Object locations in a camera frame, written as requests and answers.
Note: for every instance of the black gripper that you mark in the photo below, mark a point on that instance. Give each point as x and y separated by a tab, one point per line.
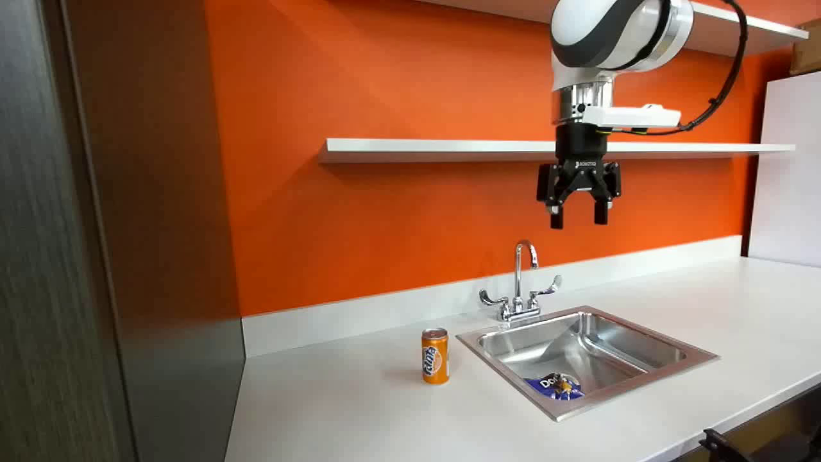
579	166

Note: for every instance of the blue doritos chip packet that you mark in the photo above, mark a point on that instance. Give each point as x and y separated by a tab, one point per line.
556	386

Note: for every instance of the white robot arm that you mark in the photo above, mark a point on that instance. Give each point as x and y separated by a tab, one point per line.
591	44

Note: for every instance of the stainless steel sink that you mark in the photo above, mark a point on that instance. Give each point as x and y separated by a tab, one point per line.
604	352

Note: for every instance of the chrome faucet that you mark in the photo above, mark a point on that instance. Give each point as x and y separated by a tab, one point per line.
520	303

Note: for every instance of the orange soda can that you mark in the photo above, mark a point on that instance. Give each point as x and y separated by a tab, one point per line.
434	354

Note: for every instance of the white panel at right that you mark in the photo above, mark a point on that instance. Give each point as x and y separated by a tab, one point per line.
785	214

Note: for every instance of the dark grey tall cabinet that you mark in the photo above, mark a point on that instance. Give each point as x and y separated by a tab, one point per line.
118	308

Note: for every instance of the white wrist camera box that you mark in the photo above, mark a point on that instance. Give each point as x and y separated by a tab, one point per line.
632	119

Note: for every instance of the white upper wall shelf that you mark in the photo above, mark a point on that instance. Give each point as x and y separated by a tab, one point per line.
714	30

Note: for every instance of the white wall shelf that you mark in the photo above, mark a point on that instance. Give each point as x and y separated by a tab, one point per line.
515	152
714	30

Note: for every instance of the white lower wall shelf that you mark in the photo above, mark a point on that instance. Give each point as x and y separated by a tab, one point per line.
515	152

